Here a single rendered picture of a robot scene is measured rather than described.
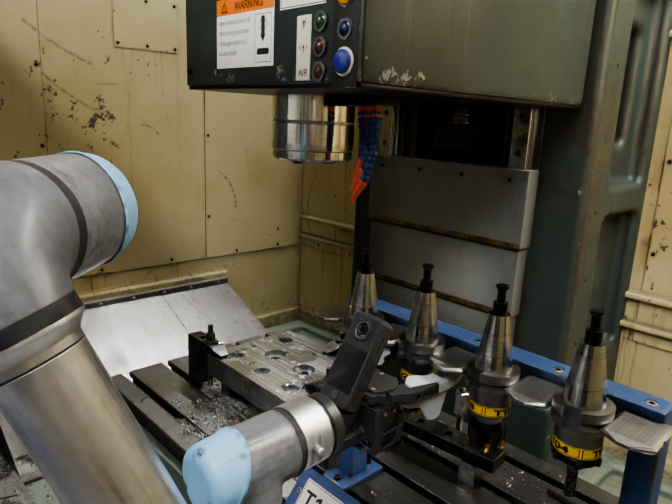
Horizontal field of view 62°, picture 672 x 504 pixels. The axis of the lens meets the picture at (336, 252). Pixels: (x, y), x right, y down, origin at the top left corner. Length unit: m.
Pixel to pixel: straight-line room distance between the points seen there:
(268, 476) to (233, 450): 0.05
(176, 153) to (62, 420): 1.69
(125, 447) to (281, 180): 1.95
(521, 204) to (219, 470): 0.94
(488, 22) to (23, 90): 1.37
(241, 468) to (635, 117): 1.31
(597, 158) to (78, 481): 1.14
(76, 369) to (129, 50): 1.64
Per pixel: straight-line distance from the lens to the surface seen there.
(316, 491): 0.94
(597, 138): 1.31
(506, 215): 1.34
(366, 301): 0.82
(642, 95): 1.62
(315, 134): 1.04
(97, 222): 0.53
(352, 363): 0.67
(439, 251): 1.46
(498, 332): 0.69
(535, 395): 0.69
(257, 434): 0.60
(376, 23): 0.77
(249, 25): 0.94
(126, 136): 2.01
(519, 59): 1.05
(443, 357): 0.75
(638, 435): 0.66
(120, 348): 1.93
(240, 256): 2.30
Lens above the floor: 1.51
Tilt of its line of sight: 13 degrees down
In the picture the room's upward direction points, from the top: 3 degrees clockwise
